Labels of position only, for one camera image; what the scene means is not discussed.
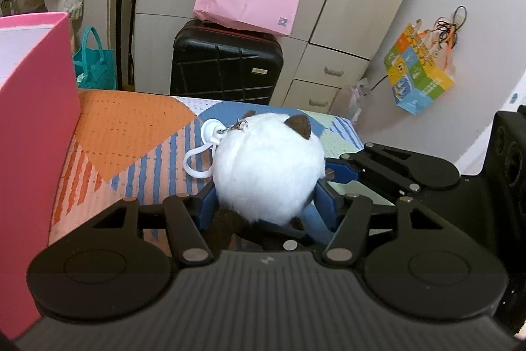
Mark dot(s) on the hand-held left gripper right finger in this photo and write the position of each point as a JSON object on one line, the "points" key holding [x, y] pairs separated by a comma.
{"points": [[328, 207]]}

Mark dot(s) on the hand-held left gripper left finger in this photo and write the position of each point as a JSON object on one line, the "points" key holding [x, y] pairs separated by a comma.
{"points": [[205, 211]]}

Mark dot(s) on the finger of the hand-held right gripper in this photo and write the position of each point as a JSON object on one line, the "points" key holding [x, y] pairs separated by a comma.
{"points": [[382, 174], [271, 234]]}

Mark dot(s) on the white cat plush with brown tail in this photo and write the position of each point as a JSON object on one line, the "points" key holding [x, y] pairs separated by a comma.
{"points": [[267, 166]]}

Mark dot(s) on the pink cardboard box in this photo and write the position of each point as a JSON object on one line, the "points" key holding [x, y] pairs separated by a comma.
{"points": [[37, 170]]}

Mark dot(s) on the white plastic bag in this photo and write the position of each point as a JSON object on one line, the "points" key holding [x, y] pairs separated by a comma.
{"points": [[356, 100]]}

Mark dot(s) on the colourful paper gift bag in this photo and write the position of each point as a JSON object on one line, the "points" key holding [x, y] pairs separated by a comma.
{"points": [[415, 79]]}

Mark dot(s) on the patchwork blanket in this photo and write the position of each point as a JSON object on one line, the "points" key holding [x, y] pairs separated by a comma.
{"points": [[123, 129]]}

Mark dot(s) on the small teal sticker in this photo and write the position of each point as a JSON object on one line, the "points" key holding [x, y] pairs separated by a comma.
{"points": [[514, 98]]}

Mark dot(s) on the black hard-shell suitcase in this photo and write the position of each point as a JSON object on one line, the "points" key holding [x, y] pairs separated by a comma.
{"points": [[222, 63]]}

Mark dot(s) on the teal bag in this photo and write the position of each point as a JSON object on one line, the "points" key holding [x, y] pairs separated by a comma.
{"points": [[96, 67]]}

